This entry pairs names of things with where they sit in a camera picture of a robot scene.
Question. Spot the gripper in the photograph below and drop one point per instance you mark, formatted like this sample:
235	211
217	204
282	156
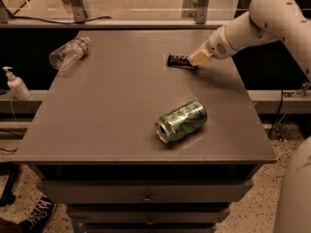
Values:
217	47

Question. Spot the dark rxbar chocolate bar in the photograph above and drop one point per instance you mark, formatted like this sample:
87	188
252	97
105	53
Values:
179	61

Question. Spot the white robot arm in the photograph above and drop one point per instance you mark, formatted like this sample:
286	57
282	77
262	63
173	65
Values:
265	22

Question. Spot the clear plastic water bottle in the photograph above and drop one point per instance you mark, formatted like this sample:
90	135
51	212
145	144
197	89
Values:
68	54

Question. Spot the white pump dispenser bottle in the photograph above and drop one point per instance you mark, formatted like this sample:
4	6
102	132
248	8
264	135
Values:
16	85

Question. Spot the green soda can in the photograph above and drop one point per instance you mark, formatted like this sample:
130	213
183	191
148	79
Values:
179	123

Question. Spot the grey drawer cabinet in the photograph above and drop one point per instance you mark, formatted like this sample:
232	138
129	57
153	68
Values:
97	122

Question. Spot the top drawer with knob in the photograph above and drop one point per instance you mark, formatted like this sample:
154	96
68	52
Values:
78	192

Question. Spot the drawer with knob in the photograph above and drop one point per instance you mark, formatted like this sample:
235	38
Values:
78	192
155	213

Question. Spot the black and white sneaker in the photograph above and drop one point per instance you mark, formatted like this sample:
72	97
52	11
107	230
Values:
39	217

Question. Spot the metal frame rail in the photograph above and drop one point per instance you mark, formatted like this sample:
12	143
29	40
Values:
115	23

